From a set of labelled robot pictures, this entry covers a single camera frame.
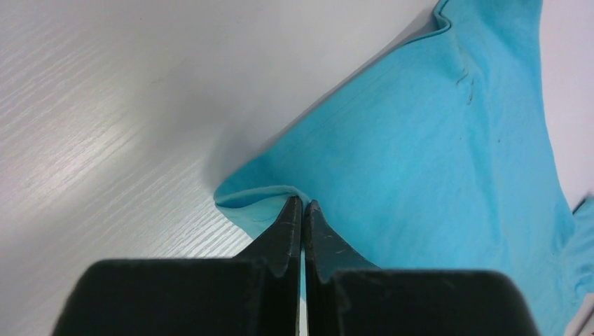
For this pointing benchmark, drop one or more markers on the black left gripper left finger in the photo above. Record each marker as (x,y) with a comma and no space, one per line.
(255,292)

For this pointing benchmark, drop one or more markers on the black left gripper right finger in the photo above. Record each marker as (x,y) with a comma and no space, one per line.
(349,295)

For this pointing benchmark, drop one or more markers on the cyan t-shirt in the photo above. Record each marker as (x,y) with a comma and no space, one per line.
(438,157)

